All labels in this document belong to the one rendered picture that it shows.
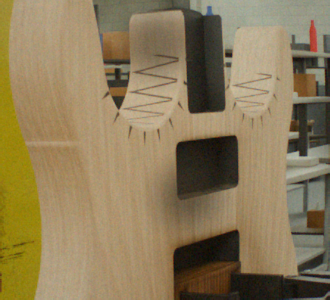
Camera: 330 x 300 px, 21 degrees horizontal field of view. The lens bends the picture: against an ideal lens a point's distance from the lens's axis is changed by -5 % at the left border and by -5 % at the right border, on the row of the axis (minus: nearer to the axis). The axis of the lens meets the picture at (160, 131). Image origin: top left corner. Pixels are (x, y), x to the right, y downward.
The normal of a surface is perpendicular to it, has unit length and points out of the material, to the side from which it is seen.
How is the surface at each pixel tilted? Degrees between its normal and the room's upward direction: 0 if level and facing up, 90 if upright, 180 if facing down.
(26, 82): 100
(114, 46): 90
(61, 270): 71
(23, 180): 90
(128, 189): 89
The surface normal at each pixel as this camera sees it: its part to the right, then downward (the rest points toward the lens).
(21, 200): 0.86, 0.01
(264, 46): -0.51, -0.29
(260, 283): -0.55, 0.05
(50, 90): -0.51, 0.26
